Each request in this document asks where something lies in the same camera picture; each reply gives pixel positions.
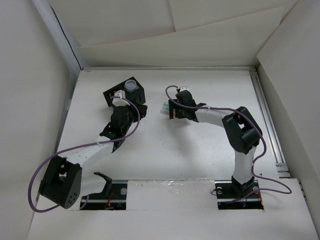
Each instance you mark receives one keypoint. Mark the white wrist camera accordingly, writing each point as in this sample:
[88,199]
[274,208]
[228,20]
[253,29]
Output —
[119,98]
[182,88]

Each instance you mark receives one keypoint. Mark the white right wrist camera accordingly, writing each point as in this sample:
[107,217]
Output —
[182,88]

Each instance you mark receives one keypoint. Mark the clear jar of paper clips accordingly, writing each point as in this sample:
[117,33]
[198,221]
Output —
[130,85]

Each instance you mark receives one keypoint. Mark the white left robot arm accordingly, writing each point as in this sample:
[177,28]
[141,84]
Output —
[65,178]

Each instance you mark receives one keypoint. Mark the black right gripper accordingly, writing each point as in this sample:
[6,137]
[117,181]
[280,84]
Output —
[178,114]

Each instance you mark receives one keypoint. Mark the aluminium rail right edge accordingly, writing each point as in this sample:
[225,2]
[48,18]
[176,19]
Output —
[270,134]

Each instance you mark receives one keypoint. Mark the orange highlighter marker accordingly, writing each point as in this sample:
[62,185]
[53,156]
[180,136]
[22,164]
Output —
[166,112]

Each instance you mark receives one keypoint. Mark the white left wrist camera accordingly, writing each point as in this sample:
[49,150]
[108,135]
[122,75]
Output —
[119,98]

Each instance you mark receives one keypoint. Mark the black two-compartment organizer box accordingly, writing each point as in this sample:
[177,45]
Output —
[137,96]

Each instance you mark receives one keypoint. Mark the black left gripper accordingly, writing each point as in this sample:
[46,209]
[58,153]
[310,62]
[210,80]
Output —
[134,112]

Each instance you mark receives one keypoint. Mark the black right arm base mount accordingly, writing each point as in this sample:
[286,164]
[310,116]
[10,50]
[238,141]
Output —
[231,195]

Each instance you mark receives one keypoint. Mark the aluminium rail back edge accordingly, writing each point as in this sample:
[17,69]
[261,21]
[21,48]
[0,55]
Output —
[173,68]

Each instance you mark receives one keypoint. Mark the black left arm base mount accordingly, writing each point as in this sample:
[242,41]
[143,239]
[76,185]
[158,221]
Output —
[101,192]

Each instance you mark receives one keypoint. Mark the aluminium rail edge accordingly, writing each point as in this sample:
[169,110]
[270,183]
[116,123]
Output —
[173,68]
[270,134]

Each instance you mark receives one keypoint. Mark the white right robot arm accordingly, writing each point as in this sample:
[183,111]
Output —
[242,131]

